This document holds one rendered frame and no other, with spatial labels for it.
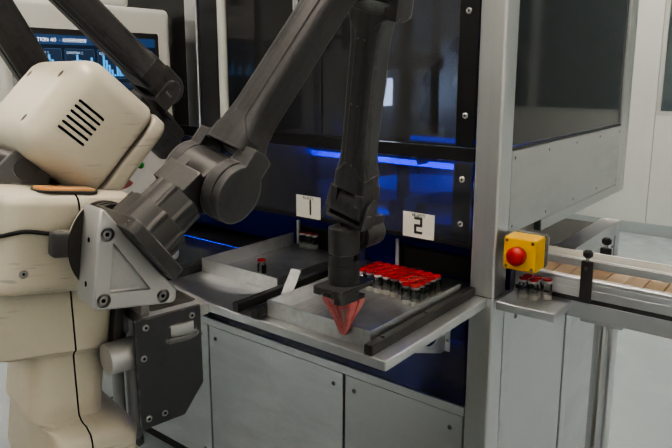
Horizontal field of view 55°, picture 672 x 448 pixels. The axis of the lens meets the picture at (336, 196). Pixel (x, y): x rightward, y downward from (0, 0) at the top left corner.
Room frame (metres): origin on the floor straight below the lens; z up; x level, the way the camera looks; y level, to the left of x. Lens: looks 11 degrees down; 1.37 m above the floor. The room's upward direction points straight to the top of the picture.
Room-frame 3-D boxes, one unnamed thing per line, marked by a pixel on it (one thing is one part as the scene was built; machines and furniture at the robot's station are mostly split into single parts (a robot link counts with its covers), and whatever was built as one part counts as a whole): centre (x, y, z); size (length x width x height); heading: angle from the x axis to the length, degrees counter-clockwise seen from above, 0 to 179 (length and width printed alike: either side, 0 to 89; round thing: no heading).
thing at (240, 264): (1.60, 0.13, 0.90); 0.34 x 0.26 x 0.04; 142
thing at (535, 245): (1.33, -0.41, 1.00); 0.08 x 0.07 x 0.07; 142
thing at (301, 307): (1.30, -0.07, 0.90); 0.34 x 0.26 x 0.04; 141
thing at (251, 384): (2.38, 0.15, 0.44); 2.06 x 1.00 x 0.88; 52
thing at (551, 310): (1.36, -0.44, 0.87); 0.14 x 0.13 x 0.02; 142
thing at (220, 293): (1.44, 0.04, 0.87); 0.70 x 0.48 x 0.02; 52
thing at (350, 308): (1.13, -0.02, 0.94); 0.07 x 0.07 x 0.09; 52
